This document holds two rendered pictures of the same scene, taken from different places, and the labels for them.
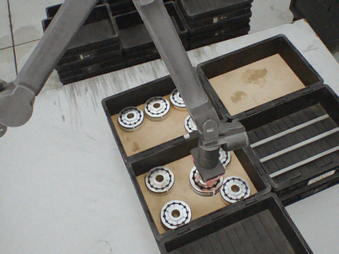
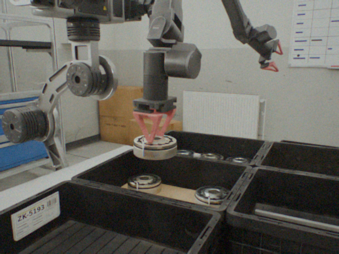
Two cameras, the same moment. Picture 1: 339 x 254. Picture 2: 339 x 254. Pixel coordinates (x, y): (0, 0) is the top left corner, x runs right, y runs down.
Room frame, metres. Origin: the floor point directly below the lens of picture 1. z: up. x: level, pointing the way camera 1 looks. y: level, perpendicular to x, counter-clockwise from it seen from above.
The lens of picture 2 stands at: (0.04, -0.60, 1.23)
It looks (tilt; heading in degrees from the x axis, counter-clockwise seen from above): 13 degrees down; 42
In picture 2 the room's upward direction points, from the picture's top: straight up
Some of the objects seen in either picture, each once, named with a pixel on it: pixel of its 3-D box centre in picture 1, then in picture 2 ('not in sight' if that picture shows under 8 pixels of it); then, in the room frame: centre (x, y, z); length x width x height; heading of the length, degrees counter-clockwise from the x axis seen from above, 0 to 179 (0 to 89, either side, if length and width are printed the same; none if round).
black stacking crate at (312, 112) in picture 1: (299, 141); (334, 229); (0.72, -0.45, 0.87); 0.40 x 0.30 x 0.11; 106
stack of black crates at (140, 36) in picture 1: (152, 44); not in sight; (1.89, 0.04, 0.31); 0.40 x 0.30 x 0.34; 101
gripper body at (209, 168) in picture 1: (207, 157); (155, 90); (0.55, -0.09, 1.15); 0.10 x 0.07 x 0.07; 15
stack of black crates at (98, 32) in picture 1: (88, 55); not in sight; (1.81, 0.43, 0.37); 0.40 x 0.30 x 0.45; 101
